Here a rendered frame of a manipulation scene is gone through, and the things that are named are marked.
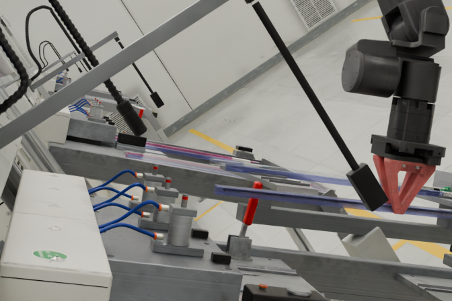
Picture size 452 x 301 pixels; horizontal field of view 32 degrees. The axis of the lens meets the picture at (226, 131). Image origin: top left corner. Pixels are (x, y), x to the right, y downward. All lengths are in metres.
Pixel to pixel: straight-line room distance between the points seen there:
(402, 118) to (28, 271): 0.61
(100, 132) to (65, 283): 1.59
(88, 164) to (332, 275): 0.83
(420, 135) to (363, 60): 0.13
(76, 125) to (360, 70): 1.25
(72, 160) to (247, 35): 6.98
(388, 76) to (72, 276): 0.58
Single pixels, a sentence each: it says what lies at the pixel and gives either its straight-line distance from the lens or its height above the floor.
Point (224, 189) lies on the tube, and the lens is 1.00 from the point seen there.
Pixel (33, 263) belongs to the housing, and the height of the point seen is 1.26.
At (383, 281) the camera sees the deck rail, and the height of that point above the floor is 0.85.
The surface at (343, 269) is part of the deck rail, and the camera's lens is 1.16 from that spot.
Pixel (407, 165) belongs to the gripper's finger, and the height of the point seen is 1.01.
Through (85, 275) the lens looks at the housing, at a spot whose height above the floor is 1.24.
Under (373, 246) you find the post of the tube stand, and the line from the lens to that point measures 1.45.
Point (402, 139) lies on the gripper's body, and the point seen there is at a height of 1.05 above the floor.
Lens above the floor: 1.38
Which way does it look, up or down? 11 degrees down
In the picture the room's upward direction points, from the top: 33 degrees counter-clockwise
